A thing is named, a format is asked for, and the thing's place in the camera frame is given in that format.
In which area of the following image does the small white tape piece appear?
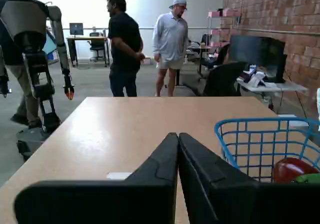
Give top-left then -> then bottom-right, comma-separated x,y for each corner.
106,172 -> 132,181

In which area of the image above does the red toy pomegranate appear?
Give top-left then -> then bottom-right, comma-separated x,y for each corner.
273,158 -> 320,184

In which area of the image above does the thin white tape strip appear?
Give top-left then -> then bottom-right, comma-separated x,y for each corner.
277,113 -> 310,128

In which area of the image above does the large black chair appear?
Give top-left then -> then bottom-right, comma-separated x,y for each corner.
203,61 -> 248,97

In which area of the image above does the white printed box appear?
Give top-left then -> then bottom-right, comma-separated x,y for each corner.
241,64 -> 267,87

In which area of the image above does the white folding table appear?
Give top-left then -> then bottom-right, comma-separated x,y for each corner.
236,76 -> 309,110

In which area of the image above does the person in khaki trousers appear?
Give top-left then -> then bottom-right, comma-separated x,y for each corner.
0,21 -> 43,129

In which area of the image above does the large black monitor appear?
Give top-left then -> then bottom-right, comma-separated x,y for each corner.
229,34 -> 288,84

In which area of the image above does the black office chair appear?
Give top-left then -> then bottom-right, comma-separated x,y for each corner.
87,31 -> 106,61

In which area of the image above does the wooden desk with black legs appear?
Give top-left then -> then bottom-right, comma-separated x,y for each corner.
66,35 -> 111,67

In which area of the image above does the person in dark shirt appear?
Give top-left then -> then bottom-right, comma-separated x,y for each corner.
106,0 -> 146,97

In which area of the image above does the computer monitor on desk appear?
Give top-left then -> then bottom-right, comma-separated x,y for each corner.
69,22 -> 84,36

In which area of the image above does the person in light shirt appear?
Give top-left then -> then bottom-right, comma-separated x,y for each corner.
152,0 -> 190,97

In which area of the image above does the pink shelf rack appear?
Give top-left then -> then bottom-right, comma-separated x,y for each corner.
207,8 -> 242,47

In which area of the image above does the grey humanoid robot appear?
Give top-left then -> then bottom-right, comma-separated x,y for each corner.
0,0 -> 75,162

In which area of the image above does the blue wire basket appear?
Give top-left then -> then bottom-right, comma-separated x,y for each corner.
214,117 -> 320,184

